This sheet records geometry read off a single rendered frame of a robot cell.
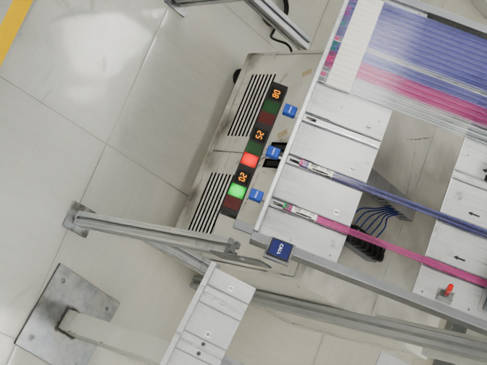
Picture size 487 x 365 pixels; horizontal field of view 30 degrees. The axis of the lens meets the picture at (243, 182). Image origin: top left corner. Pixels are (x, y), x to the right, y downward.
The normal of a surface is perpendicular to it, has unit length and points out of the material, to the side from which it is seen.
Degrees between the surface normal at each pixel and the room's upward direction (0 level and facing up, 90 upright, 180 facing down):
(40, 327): 0
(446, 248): 45
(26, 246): 0
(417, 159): 0
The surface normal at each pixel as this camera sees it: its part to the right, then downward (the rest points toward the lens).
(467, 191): 0.04, -0.25
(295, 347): 0.69, 0.07
